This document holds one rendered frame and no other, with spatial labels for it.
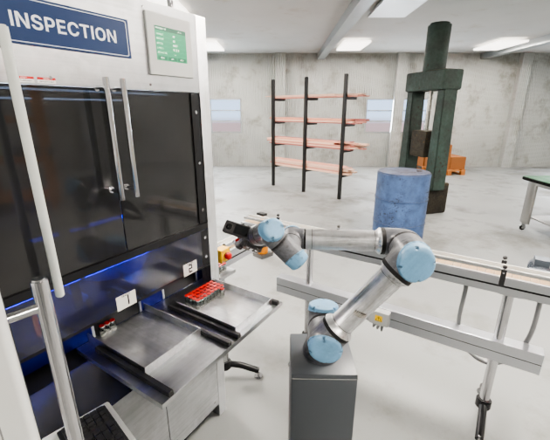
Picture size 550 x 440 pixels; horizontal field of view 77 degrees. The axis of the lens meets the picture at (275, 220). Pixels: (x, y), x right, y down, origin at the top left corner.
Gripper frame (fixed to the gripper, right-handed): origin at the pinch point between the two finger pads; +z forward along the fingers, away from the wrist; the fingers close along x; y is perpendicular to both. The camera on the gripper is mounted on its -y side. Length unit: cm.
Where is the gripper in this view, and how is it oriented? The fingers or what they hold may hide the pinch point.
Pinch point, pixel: (237, 239)
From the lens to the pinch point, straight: 139.8
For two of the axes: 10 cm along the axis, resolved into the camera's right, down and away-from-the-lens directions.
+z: -3.8, 1.8, 9.1
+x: 3.5, -8.8, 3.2
